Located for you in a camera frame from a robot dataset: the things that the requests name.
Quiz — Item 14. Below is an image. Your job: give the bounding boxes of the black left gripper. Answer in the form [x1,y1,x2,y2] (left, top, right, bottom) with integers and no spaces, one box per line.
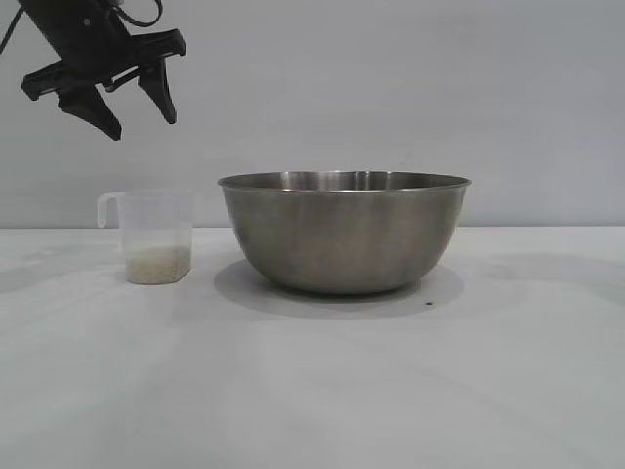
[19,0,187,142]

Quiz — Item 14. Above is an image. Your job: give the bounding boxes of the translucent plastic measuring cup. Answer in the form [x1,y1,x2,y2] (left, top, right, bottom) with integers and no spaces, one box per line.
[96,188,192,284]

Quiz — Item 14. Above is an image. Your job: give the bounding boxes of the white rice grains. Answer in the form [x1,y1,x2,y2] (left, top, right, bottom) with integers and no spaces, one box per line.
[125,246,190,284]

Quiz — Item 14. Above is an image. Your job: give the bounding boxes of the stainless steel mixing bowl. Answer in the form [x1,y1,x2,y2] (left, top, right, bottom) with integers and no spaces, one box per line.
[217,169,474,295]

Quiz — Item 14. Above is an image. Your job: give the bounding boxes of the looped black left arm cable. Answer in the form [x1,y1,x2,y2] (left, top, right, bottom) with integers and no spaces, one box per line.
[115,0,165,25]

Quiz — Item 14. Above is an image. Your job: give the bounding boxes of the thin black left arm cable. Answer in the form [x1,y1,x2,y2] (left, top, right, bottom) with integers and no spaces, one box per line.
[0,7,24,55]

